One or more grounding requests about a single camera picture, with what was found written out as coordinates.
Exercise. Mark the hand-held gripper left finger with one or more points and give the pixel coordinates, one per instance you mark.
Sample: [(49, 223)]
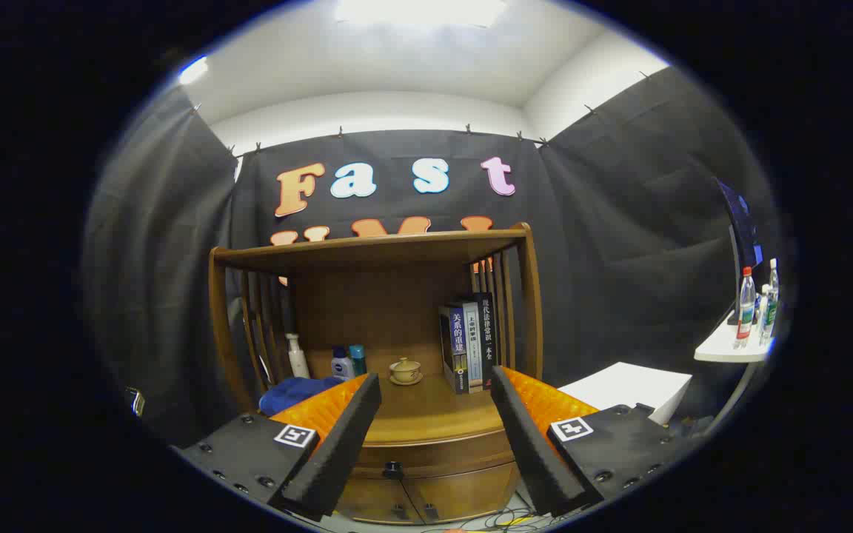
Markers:
[(341, 444)]

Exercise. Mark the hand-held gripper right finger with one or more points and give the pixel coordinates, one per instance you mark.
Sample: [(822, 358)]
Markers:
[(530, 444)]

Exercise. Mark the wooden drawer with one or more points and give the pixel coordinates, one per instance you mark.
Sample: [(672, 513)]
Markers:
[(456, 455)]

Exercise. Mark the wooden countertop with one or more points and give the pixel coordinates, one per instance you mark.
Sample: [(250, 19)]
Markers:
[(426, 414)]

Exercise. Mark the wooden cabinet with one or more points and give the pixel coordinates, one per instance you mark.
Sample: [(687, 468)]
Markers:
[(367, 303)]

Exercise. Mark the blue towel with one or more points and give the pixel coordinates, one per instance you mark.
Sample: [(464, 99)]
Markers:
[(293, 392)]

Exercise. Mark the white bottle with blue cap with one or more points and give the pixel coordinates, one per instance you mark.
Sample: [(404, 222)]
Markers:
[(342, 366)]

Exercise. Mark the clear teal bottle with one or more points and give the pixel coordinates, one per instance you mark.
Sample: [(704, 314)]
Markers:
[(358, 359)]

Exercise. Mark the beige saucer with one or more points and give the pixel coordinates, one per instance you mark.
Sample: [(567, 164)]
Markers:
[(405, 382)]

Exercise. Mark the white pump bottle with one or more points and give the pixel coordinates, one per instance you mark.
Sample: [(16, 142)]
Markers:
[(298, 363)]

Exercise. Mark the beige lidded tea cup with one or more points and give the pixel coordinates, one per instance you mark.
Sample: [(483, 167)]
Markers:
[(404, 367)]

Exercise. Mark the pale spine book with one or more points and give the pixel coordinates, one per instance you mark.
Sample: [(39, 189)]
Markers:
[(474, 348)]

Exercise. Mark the blue spine book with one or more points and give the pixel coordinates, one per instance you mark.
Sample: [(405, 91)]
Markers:
[(457, 340)]

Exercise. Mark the white side table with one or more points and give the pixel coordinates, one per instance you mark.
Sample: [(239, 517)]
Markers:
[(726, 346)]

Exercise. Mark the red cap water bottle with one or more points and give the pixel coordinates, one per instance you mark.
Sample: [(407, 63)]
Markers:
[(746, 311)]

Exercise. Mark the white cap water bottle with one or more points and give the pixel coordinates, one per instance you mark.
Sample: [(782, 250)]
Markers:
[(771, 311)]

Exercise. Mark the dark monitor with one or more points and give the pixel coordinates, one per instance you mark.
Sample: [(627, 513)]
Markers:
[(741, 229)]

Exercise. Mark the ceiling light panel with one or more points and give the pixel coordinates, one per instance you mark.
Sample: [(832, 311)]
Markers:
[(419, 11)]

